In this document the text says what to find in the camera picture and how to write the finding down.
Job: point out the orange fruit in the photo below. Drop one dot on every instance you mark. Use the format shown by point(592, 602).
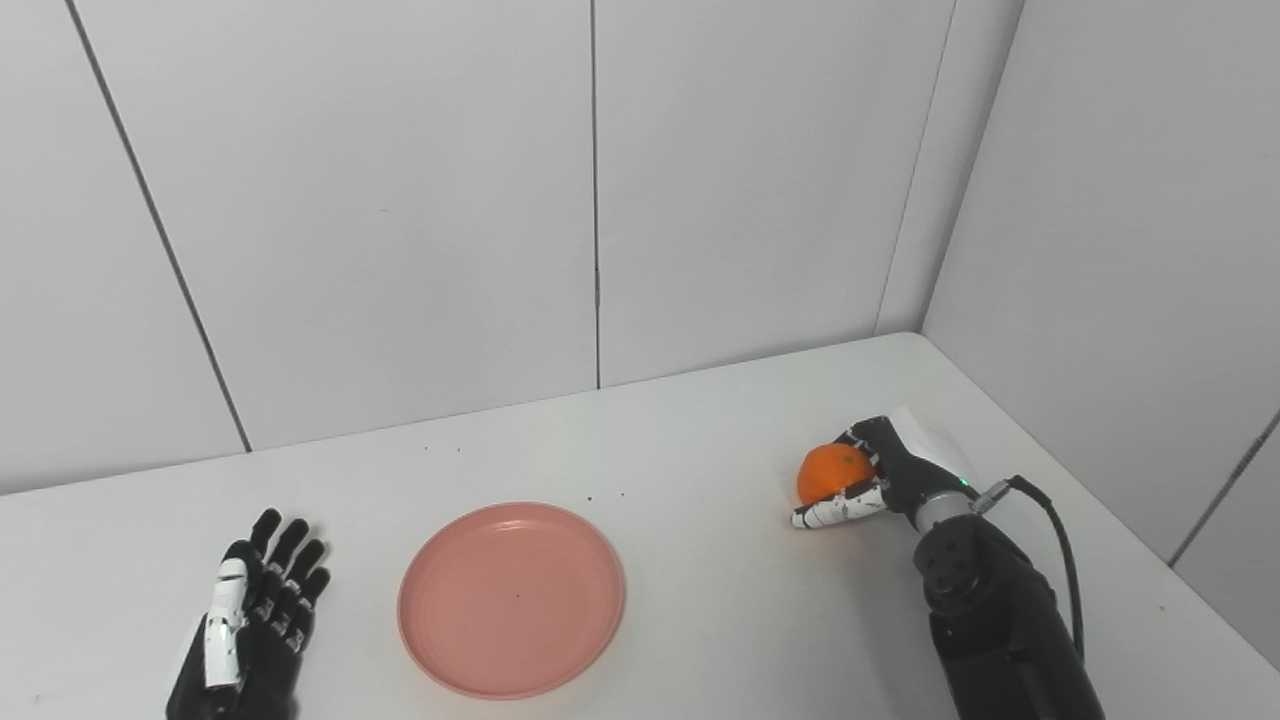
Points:
point(832, 472)

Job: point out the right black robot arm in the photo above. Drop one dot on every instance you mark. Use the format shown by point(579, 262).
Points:
point(1000, 620)

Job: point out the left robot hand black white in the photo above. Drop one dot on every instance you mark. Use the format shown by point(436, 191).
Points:
point(255, 640)

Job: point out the pink round plate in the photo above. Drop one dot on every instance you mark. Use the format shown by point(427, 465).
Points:
point(510, 600)

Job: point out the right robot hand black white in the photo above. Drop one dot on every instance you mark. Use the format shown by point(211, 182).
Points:
point(905, 470)

